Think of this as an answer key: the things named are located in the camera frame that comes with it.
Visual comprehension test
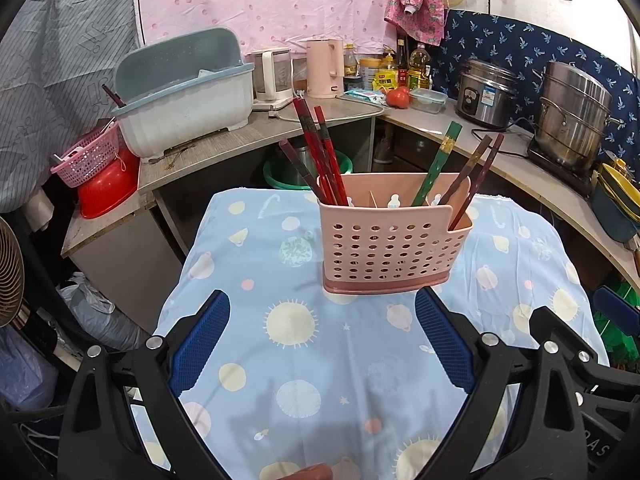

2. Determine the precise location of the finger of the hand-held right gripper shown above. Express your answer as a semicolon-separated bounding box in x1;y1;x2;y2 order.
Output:
594;286;640;333
530;305;640;397

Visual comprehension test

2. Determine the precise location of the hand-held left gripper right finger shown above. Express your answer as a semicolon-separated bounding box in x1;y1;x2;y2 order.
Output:
414;286;587;480

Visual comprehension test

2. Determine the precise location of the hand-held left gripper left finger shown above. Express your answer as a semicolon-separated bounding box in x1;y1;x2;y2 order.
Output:
56;289;232;480

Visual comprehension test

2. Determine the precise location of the pink perforated utensil holder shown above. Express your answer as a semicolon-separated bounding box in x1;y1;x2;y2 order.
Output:
316;172;473;296

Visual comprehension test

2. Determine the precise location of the maroon chopstick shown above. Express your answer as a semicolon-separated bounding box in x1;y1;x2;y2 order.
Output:
448;132;506;231
278;139;323;203

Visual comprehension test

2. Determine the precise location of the green chopstick gold label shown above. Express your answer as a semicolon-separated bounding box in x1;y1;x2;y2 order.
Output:
411;120;464;207

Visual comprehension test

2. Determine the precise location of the grey plastic bag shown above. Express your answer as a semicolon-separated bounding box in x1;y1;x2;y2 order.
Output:
57;272;146;351

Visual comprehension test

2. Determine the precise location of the blue printed tablecloth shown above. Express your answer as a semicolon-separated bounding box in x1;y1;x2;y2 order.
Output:
132;187;611;480

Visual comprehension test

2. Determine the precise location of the black induction cooker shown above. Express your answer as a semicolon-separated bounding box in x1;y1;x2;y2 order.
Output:
527;140;601;196

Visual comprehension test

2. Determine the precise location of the red plastic basin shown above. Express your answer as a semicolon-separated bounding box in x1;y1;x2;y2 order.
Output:
77;147;141;220

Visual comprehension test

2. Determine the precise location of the blue plastic bag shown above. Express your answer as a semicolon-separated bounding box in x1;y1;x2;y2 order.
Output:
0;327;58;411

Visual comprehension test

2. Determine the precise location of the green plastic basin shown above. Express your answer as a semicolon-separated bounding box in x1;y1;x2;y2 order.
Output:
262;150;353;191

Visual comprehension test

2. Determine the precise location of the steel steamer pot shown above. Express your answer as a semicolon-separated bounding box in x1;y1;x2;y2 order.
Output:
532;60;626;176

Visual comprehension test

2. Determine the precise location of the electric fan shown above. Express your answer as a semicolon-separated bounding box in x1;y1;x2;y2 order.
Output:
0;217;26;328

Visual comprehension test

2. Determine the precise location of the wood-grain side table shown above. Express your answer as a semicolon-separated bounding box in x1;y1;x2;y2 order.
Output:
60;97;386;321

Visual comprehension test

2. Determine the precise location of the white paper roll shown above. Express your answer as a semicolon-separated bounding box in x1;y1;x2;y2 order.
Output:
24;191;55;226

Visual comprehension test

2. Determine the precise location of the small pink mesh basket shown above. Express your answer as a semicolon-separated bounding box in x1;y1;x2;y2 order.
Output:
50;122;121;188

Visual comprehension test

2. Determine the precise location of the beige curved counter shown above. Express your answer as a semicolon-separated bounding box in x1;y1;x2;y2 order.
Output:
375;92;640;291

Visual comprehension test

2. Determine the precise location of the silver rice cooker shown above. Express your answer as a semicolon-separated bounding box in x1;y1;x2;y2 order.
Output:
457;58;518;129

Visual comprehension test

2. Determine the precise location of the white dish drainer teal lid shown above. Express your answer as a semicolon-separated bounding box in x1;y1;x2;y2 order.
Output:
110;27;256;158

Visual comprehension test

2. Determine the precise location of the clear food container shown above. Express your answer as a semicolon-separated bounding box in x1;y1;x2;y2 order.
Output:
409;87;447;114

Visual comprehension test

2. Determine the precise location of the blue wet wipes pack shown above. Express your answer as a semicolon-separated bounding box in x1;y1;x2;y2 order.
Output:
345;89;386;106

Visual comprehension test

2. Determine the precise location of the dark chopsticks bundle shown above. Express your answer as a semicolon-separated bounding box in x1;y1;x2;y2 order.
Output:
101;83;126;109

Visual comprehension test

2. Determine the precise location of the white glass blender jug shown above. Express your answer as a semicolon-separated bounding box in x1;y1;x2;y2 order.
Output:
247;47;295;112

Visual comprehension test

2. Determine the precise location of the cooking oil bottle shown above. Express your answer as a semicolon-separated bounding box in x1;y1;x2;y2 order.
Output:
407;42;432;90

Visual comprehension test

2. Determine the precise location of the yellow lidded tin can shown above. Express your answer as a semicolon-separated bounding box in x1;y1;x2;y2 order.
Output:
359;56;383;92

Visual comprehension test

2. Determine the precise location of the dark sauce bottle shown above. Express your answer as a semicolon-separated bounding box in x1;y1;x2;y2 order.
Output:
396;35;410;86

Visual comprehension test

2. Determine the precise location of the navy leaf-print cloth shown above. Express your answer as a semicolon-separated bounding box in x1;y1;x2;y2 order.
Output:
432;9;640;161

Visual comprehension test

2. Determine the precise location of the grey striped curtain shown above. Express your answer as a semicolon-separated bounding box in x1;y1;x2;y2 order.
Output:
0;0;141;216

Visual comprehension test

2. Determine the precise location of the pink electric kettle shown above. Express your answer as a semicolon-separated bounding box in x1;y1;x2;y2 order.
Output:
305;36;346;99

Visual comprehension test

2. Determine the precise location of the pink floral garment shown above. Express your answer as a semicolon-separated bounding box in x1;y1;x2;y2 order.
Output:
385;0;448;46

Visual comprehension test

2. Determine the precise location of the pink dotted curtain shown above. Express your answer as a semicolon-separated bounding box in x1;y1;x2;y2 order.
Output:
131;0;401;56

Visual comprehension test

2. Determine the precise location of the black power cord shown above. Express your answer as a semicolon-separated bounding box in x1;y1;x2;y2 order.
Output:
470;117;538;146

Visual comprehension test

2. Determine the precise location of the white kettle cable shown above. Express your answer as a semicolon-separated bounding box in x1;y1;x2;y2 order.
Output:
270;92;386;123

